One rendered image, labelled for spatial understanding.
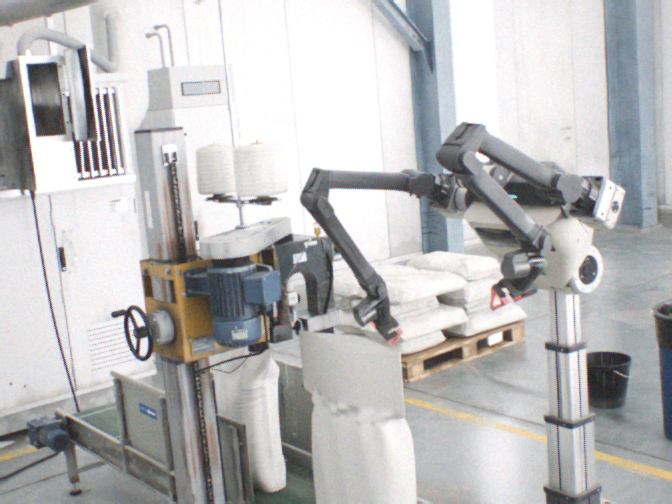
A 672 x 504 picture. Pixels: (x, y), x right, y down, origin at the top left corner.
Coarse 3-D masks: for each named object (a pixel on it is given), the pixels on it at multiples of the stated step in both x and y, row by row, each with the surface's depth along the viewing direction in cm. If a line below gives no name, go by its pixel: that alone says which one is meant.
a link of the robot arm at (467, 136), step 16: (464, 128) 226; (480, 128) 223; (448, 144) 226; (464, 144) 221; (480, 144) 225; (496, 144) 229; (448, 160) 223; (496, 160) 232; (512, 160) 233; (528, 160) 236; (528, 176) 237; (544, 176) 240; (560, 176) 240; (576, 176) 243; (560, 192) 242; (576, 192) 244
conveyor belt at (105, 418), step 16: (80, 416) 445; (96, 416) 443; (112, 416) 441; (112, 432) 418; (288, 464) 362; (288, 480) 347; (304, 480) 346; (256, 496) 335; (272, 496) 334; (288, 496) 333; (304, 496) 331
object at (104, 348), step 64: (0, 192) 510; (64, 192) 536; (128, 192) 561; (0, 256) 515; (64, 256) 536; (128, 256) 565; (0, 320) 518; (64, 320) 541; (0, 384) 520; (64, 384) 545
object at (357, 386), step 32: (320, 352) 292; (352, 352) 279; (384, 352) 272; (320, 384) 296; (352, 384) 281; (384, 384) 274; (320, 416) 296; (352, 416) 285; (384, 416) 275; (320, 448) 297; (352, 448) 283; (384, 448) 275; (320, 480) 300; (352, 480) 285; (384, 480) 277
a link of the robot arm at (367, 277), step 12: (324, 204) 272; (312, 216) 279; (324, 216) 273; (336, 216) 279; (324, 228) 279; (336, 228) 280; (336, 240) 281; (348, 240) 283; (348, 252) 284; (360, 252) 287; (348, 264) 288; (360, 264) 288; (360, 276) 289; (372, 276) 291; (372, 288) 291
